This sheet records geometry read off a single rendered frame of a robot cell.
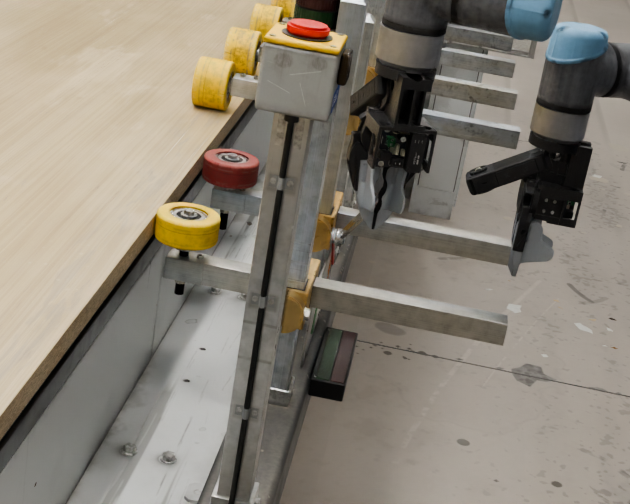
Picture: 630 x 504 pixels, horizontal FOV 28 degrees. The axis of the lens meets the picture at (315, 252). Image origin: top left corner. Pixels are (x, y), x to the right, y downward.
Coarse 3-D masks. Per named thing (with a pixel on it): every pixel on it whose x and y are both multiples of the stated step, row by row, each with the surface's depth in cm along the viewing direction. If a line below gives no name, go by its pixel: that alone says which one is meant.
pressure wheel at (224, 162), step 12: (204, 156) 179; (216, 156) 180; (228, 156) 179; (240, 156) 181; (252, 156) 181; (204, 168) 179; (216, 168) 177; (228, 168) 176; (240, 168) 176; (252, 168) 178; (216, 180) 177; (228, 180) 177; (240, 180) 177; (252, 180) 179
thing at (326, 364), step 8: (328, 336) 178; (336, 336) 178; (328, 344) 175; (336, 344) 176; (328, 352) 173; (336, 352) 174; (328, 360) 171; (320, 368) 168; (328, 368) 169; (320, 376) 166; (328, 376) 166
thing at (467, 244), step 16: (224, 192) 180; (240, 192) 180; (256, 192) 181; (224, 208) 181; (240, 208) 180; (256, 208) 180; (336, 224) 180; (384, 224) 179; (400, 224) 178; (416, 224) 180; (432, 224) 181; (384, 240) 179; (400, 240) 179; (416, 240) 179; (432, 240) 178; (448, 240) 178; (464, 240) 178; (480, 240) 178; (496, 240) 179; (464, 256) 179; (480, 256) 178; (496, 256) 178
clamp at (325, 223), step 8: (336, 192) 184; (336, 200) 181; (336, 208) 177; (320, 216) 174; (328, 216) 174; (336, 216) 178; (320, 224) 172; (328, 224) 173; (320, 232) 173; (328, 232) 173; (320, 240) 173; (328, 240) 173; (320, 248) 174; (328, 248) 176
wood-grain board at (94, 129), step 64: (0, 0) 250; (64, 0) 259; (128, 0) 268; (192, 0) 279; (256, 0) 290; (0, 64) 207; (64, 64) 214; (128, 64) 220; (192, 64) 227; (0, 128) 177; (64, 128) 182; (128, 128) 186; (192, 128) 191; (0, 192) 155; (64, 192) 158; (128, 192) 162; (0, 256) 137; (64, 256) 140; (128, 256) 145; (0, 320) 123; (64, 320) 126; (0, 384) 112
